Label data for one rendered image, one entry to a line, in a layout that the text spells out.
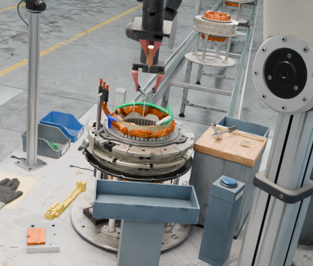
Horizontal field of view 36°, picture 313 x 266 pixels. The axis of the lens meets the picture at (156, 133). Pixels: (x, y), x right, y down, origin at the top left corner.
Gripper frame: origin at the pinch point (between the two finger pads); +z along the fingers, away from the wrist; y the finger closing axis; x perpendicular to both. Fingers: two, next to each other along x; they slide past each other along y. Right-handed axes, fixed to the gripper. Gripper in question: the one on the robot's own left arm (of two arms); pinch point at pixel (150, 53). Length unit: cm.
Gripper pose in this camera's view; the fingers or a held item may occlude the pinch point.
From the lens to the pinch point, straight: 135.5
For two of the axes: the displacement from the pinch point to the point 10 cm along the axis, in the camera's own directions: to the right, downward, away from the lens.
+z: -0.7, 7.1, 7.0
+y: -9.9, -1.4, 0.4
